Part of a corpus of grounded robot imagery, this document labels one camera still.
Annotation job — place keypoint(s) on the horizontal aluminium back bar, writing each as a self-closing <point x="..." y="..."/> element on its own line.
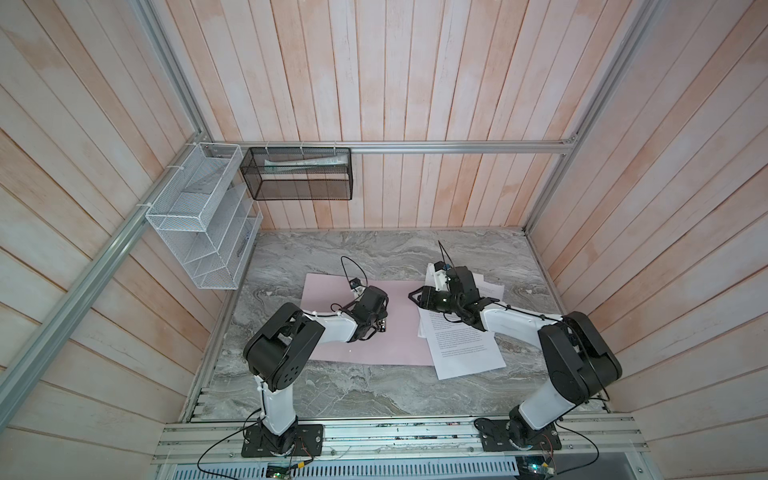
<point x="421" y="147"/>

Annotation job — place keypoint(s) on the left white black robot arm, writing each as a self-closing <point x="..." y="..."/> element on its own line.
<point x="279" y="351"/>

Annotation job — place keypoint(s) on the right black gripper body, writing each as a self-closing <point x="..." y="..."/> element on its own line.
<point x="446" y="303"/>

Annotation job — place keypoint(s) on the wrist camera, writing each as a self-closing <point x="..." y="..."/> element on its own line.
<point x="357" y="287"/>
<point x="436" y="277"/>

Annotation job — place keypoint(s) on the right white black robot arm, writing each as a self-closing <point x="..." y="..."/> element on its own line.
<point x="579" y="361"/>

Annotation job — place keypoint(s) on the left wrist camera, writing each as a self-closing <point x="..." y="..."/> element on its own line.
<point x="357" y="287"/>

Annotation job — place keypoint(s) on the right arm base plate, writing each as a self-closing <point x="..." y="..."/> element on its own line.
<point x="514" y="435"/>

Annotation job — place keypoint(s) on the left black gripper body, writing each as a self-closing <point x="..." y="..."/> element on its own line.
<point x="379" y="316"/>

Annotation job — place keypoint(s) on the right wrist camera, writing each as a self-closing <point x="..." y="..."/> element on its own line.
<point x="436" y="277"/>

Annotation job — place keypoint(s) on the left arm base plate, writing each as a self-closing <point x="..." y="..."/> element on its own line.
<point x="297" y="440"/>

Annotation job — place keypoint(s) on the black mesh wall basket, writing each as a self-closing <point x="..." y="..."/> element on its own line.
<point x="298" y="173"/>

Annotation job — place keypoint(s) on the aluminium front rail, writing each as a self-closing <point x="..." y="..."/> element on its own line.
<point x="388" y="438"/>

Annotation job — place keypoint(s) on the right aluminium frame post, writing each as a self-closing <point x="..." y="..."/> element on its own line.
<point x="642" y="17"/>

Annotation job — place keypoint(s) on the white wire mesh shelf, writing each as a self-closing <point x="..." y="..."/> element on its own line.
<point x="206" y="219"/>

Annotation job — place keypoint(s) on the pink file folder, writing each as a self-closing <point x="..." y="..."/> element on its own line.
<point x="399" y="345"/>

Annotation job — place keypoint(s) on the white perforated cable duct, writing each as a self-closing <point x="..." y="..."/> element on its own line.
<point x="420" y="468"/>

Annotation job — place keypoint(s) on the left aluminium frame bar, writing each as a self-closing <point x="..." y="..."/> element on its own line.
<point x="38" y="353"/>

